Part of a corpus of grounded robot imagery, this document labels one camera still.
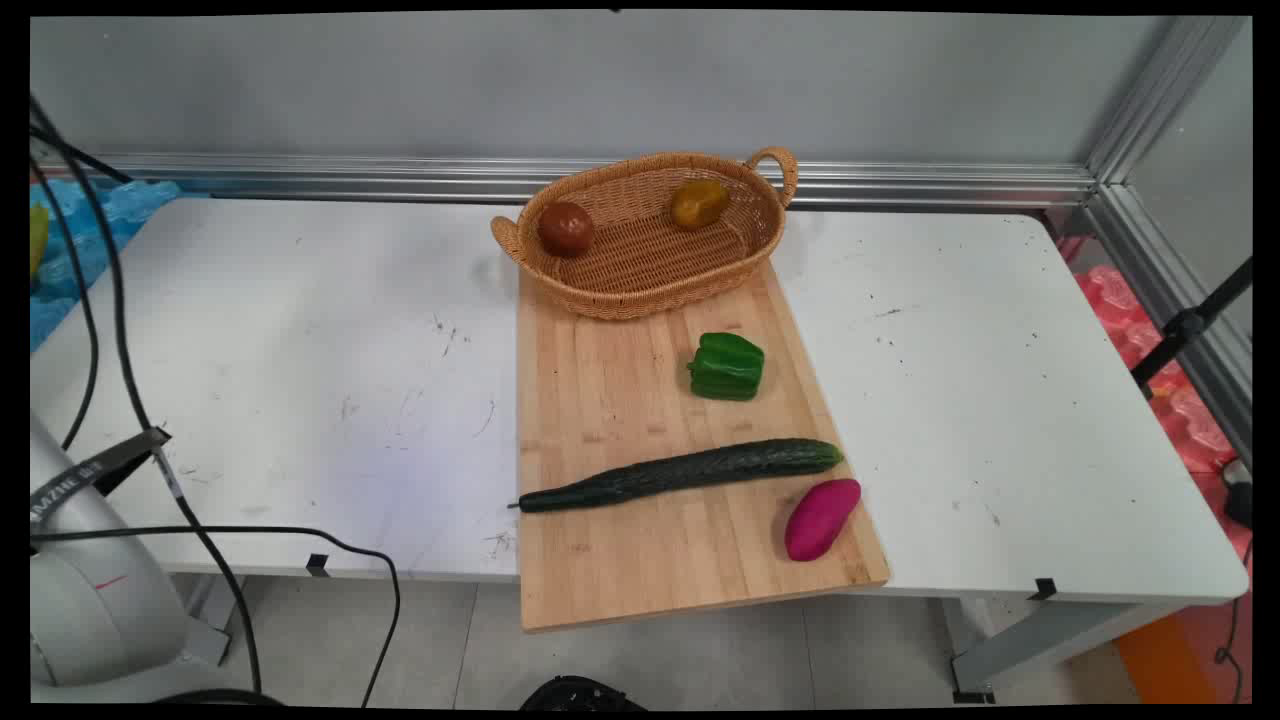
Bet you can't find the black tripod stand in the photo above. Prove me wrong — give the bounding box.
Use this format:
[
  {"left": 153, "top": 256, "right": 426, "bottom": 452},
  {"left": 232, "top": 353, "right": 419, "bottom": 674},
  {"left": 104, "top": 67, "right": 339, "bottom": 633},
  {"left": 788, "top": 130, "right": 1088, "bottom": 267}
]
[{"left": 1130, "top": 257, "right": 1253, "bottom": 400}]

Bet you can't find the woven wicker basket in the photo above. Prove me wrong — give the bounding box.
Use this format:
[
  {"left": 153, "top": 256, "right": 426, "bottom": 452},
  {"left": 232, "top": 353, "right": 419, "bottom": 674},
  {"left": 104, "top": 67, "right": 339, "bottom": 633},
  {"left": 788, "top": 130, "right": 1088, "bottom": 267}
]
[{"left": 490, "top": 146, "right": 800, "bottom": 322}]

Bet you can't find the green toy bell pepper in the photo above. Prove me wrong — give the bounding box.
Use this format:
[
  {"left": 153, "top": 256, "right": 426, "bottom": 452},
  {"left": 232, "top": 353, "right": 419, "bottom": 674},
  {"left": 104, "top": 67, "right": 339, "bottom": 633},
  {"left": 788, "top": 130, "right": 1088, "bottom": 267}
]
[{"left": 686, "top": 331, "right": 767, "bottom": 403}]

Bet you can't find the aluminium side frame rail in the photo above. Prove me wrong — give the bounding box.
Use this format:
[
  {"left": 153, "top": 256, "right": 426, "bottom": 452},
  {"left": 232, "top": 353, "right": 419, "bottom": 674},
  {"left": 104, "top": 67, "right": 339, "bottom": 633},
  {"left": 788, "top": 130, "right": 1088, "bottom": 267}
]
[{"left": 1080, "top": 183, "right": 1253, "bottom": 469}]

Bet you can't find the black round device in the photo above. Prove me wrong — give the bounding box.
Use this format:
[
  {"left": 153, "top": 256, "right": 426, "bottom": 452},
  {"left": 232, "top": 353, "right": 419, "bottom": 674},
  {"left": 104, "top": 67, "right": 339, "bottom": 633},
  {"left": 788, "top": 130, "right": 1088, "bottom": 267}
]
[{"left": 518, "top": 675, "right": 649, "bottom": 712}]

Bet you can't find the dark green toy cucumber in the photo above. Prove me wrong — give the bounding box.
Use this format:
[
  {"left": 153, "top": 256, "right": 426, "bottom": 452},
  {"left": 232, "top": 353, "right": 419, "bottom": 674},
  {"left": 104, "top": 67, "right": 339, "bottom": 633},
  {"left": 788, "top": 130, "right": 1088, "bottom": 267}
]
[{"left": 507, "top": 437, "right": 846, "bottom": 515}]

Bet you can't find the thin black adapter cable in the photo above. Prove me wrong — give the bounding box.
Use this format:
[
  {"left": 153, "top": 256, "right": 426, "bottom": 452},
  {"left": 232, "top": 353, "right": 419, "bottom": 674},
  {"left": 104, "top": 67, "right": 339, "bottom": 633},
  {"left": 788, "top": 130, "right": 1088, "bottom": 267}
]
[{"left": 1213, "top": 535, "right": 1253, "bottom": 704}]

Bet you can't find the black power adapter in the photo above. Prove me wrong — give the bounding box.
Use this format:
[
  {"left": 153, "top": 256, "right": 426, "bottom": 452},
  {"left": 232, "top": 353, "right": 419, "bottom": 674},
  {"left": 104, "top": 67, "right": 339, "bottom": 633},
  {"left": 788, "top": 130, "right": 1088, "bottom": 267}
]
[{"left": 1222, "top": 458, "right": 1253, "bottom": 531}]

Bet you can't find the red foam sheet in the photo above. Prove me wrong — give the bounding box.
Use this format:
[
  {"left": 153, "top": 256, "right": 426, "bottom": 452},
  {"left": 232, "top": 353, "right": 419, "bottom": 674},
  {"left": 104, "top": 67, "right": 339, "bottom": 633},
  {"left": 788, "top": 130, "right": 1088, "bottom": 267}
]
[{"left": 1058, "top": 234, "right": 1253, "bottom": 601}]

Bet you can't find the blue foam sheet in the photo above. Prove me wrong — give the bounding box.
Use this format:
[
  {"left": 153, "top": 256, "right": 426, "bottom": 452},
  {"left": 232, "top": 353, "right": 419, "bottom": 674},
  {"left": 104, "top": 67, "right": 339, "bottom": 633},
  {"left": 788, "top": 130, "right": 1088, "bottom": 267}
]
[{"left": 30, "top": 179, "right": 183, "bottom": 353}]

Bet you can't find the aluminium back frame rail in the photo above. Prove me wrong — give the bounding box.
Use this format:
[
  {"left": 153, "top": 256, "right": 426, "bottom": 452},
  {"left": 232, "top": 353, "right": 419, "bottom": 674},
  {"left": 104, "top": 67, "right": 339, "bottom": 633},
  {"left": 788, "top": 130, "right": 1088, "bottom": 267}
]
[{"left": 40, "top": 152, "right": 1101, "bottom": 209}]

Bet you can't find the purple toy sweet potato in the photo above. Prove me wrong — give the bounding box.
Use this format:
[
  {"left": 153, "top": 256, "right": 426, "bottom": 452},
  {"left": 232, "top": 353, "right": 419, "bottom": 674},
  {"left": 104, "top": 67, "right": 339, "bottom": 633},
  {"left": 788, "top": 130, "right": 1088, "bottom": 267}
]
[{"left": 783, "top": 478, "right": 863, "bottom": 563}]

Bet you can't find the aluminium frame post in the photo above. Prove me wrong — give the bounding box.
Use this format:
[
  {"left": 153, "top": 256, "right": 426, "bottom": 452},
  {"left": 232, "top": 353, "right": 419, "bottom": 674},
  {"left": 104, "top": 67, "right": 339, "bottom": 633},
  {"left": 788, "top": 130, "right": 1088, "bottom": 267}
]
[{"left": 1086, "top": 15, "right": 1247, "bottom": 187}]

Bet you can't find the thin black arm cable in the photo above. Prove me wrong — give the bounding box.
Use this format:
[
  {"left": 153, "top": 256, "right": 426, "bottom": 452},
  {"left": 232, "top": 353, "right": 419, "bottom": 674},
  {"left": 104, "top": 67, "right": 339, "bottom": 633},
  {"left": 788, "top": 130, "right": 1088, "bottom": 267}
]
[{"left": 30, "top": 158, "right": 102, "bottom": 452}]

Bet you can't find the wooden cutting board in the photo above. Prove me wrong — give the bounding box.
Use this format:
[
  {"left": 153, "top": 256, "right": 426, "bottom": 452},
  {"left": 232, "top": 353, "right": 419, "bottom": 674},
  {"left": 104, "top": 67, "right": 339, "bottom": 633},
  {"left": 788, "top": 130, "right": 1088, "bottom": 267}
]
[{"left": 516, "top": 257, "right": 892, "bottom": 634}]

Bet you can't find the grey table leg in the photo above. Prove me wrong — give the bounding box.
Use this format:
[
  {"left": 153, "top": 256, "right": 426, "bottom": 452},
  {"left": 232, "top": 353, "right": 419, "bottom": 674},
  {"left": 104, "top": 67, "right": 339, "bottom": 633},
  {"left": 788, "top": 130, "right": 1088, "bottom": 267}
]
[
  {"left": 180, "top": 574, "right": 247, "bottom": 668},
  {"left": 948, "top": 598, "right": 1191, "bottom": 704}
]

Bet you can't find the red toy tomato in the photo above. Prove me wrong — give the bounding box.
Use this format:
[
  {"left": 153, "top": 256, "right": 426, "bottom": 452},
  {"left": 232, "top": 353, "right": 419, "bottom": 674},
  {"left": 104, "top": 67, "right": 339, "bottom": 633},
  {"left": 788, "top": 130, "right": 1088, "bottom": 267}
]
[{"left": 537, "top": 201, "right": 596, "bottom": 259}]

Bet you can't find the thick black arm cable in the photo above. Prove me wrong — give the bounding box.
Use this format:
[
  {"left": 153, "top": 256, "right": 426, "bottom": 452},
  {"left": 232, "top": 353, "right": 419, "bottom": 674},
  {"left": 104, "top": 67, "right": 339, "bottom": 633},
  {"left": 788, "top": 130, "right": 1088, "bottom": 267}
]
[{"left": 30, "top": 96, "right": 265, "bottom": 695}]

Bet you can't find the grey printed velcro strap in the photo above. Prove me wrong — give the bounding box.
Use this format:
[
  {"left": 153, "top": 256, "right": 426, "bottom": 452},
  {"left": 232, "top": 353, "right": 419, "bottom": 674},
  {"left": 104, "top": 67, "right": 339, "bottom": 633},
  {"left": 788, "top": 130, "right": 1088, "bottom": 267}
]
[{"left": 30, "top": 427, "right": 173, "bottom": 525}]

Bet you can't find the black floor cable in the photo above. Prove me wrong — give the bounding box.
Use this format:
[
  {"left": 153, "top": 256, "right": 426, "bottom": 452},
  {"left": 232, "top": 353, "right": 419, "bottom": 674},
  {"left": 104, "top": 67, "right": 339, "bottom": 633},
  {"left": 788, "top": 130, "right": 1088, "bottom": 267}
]
[{"left": 30, "top": 524, "right": 403, "bottom": 707}]

